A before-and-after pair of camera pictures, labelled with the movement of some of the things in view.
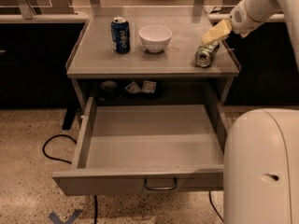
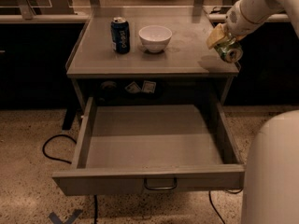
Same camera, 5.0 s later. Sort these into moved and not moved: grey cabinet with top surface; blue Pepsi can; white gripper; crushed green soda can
Moved: crushed green soda can
Not moved: grey cabinet with top surface; blue Pepsi can; white gripper
